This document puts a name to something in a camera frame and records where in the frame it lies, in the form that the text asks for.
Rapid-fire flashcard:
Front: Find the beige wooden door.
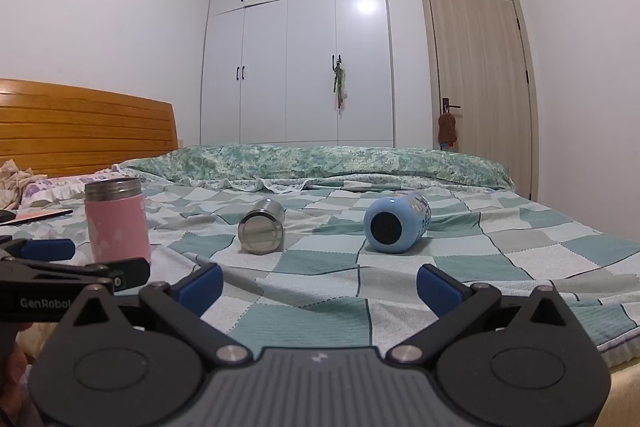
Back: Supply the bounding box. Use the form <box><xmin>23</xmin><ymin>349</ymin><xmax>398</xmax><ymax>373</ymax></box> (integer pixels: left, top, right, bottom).
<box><xmin>420</xmin><ymin>0</ymin><xmax>540</xmax><ymax>202</ymax></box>

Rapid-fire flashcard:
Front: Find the stainless steel cup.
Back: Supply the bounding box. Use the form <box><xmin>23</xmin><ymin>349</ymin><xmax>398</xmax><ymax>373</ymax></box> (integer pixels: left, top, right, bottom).
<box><xmin>238</xmin><ymin>198</ymin><xmax>286</xmax><ymax>255</ymax></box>

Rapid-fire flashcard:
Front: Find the pink flat notebook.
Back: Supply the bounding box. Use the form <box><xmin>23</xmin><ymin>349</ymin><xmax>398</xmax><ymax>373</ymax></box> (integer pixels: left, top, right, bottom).
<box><xmin>14</xmin><ymin>208</ymin><xmax>74</xmax><ymax>224</ymax></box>

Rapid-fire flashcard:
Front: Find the green hanging ornament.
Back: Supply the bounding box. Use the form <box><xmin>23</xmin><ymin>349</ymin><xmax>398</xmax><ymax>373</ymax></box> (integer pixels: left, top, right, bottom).
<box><xmin>331</xmin><ymin>62</ymin><xmax>348</xmax><ymax>110</ymax></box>

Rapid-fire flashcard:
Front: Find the wooden headboard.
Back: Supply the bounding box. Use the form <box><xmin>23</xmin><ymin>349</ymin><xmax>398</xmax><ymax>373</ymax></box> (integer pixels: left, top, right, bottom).
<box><xmin>0</xmin><ymin>78</ymin><xmax>179</xmax><ymax>180</ymax></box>

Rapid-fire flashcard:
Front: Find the brown hanging bag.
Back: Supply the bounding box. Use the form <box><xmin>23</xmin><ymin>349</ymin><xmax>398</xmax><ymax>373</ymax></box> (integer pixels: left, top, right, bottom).
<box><xmin>438</xmin><ymin>112</ymin><xmax>459</xmax><ymax>151</ymax></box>

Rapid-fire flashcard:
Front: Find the green floral quilt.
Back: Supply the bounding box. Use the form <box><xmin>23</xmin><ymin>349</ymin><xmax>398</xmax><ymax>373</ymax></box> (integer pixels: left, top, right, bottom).
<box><xmin>114</xmin><ymin>143</ymin><xmax>516</xmax><ymax>194</ymax></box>

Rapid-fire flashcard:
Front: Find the light blue cup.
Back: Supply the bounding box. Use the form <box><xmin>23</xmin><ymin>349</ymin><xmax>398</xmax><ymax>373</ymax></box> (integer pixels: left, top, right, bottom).
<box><xmin>363</xmin><ymin>192</ymin><xmax>432</xmax><ymax>254</ymax></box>

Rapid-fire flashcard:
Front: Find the pink cup with steel lid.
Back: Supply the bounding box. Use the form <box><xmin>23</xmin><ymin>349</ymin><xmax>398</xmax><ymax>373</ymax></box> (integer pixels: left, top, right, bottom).
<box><xmin>84</xmin><ymin>177</ymin><xmax>152</xmax><ymax>266</ymax></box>

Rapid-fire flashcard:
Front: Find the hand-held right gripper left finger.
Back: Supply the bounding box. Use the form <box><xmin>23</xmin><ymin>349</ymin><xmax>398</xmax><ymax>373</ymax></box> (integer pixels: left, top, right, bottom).
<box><xmin>59</xmin><ymin>263</ymin><xmax>253</xmax><ymax>365</ymax></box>

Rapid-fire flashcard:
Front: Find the beige mattress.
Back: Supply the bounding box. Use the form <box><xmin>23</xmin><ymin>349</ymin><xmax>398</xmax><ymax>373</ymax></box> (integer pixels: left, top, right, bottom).
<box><xmin>595</xmin><ymin>344</ymin><xmax>640</xmax><ymax>427</ymax></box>

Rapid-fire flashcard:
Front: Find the checkered bed sheet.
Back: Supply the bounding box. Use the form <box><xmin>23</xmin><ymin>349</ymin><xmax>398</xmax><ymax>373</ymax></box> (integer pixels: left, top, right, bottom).
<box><xmin>0</xmin><ymin>177</ymin><xmax>640</xmax><ymax>358</ymax></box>

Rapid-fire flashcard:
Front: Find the white wardrobe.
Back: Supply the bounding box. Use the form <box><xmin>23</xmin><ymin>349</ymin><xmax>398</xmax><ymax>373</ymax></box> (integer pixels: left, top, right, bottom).
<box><xmin>200</xmin><ymin>0</ymin><xmax>396</xmax><ymax>148</ymax></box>

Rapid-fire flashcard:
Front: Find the beige crumpled cloth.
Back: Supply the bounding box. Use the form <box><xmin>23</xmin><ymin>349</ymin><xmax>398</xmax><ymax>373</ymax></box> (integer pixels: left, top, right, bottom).
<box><xmin>0</xmin><ymin>159</ymin><xmax>48</xmax><ymax>211</ymax></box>

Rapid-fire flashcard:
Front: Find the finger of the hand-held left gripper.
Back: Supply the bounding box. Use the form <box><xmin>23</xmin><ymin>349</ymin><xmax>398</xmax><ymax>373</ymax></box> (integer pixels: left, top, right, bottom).
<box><xmin>0</xmin><ymin>237</ymin><xmax>77</xmax><ymax>262</ymax></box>
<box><xmin>0</xmin><ymin>257</ymin><xmax>151</xmax><ymax>294</ymax></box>

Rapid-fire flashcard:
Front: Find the purple floral pillow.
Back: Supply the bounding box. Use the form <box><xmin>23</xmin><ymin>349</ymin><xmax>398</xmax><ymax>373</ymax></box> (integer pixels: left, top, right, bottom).
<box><xmin>20</xmin><ymin>172</ymin><xmax>141</xmax><ymax>208</ymax></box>

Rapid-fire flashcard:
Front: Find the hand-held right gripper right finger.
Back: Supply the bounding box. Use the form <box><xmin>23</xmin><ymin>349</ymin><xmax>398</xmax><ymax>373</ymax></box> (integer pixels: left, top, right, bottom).
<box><xmin>386</xmin><ymin>263</ymin><xmax>583</xmax><ymax>364</ymax></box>

